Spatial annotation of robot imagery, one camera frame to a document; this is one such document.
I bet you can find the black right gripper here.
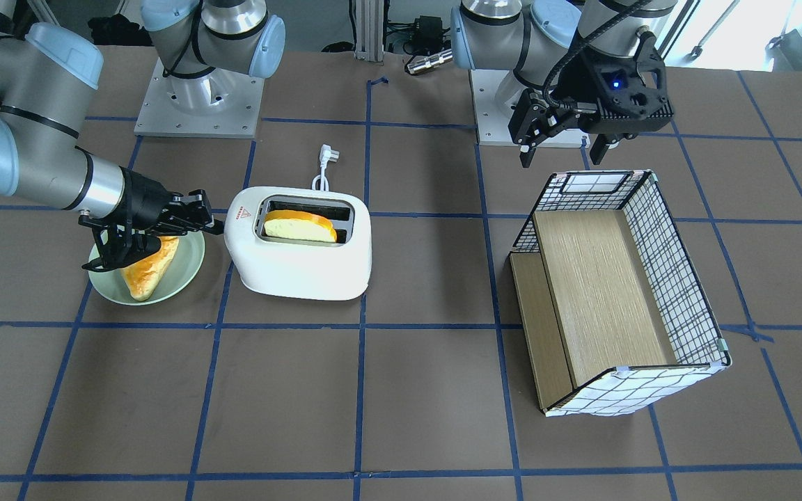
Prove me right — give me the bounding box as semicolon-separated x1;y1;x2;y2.
113;167;225;244

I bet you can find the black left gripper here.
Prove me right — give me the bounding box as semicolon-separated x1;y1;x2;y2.
508;31;675;168

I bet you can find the white toaster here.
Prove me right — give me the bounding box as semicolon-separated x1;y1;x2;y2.
225;186;372;301

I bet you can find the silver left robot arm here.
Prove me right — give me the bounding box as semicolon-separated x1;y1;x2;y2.
450;1;675;168

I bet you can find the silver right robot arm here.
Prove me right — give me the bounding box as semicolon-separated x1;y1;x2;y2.
0;1;286;245

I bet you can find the bread slice in toaster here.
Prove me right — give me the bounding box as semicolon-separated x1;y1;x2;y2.
264;209;338;244

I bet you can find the triangular golden pastry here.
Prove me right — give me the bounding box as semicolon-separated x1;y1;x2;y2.
120;237;180;301

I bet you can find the green plate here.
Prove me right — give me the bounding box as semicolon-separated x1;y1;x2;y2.
88;232;205;305

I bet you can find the silver metal cylinder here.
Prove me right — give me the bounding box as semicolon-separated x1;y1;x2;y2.
404;49;454;77

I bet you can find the checkered fabric wooden box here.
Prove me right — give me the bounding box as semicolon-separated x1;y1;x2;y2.
509;170;732;418

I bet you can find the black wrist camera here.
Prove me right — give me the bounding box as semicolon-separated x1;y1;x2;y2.
77;214;162;273

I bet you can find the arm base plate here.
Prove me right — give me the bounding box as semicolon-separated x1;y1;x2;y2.
469;68;591;148
134;61;265;139

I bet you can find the white toaster power cord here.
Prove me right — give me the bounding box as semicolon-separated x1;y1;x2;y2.
311;143;340;193

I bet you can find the aluminium frame post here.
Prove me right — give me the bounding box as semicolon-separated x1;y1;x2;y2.
348;1;388;65

